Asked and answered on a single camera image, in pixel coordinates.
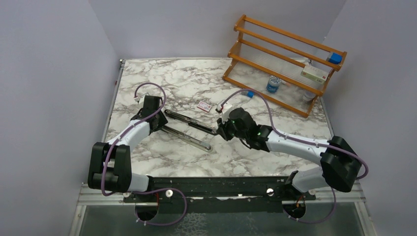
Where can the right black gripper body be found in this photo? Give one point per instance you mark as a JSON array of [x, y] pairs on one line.
[[228, 130]]

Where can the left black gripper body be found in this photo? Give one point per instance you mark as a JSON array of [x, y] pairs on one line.
[[162, 120]]

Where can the beige black stapler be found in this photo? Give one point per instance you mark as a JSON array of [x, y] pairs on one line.
[[196, 129]]

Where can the red white staple box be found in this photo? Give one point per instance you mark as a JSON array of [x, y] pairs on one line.
[[204, 106]]

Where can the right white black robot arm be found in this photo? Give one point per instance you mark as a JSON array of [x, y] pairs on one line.
[[337, 165]]

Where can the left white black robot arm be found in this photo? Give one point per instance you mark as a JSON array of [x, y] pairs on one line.
[[110, 162]]

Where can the blue white cup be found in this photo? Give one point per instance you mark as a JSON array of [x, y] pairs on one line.
[[273, 84]]

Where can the orange wooden shelf rack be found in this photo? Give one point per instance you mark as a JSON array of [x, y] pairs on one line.
[[262, 50]]

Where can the white bottle behind rack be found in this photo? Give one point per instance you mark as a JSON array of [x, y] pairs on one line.
[[308, 96]]

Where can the white red carton box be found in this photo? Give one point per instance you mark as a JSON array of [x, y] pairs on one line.
[[314, 74]]

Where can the blue cube on shelf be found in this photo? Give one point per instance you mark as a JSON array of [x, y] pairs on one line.
[[334, 58]]

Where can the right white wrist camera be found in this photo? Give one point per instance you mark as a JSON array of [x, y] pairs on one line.
[[223, 108]]

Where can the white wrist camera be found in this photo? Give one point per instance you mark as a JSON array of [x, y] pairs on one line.
[[223, 108], [140, 99]]

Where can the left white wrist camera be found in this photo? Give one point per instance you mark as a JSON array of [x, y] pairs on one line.
[[140, 99]]

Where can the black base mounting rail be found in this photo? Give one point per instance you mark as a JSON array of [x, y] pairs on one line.
[[216, 195]]

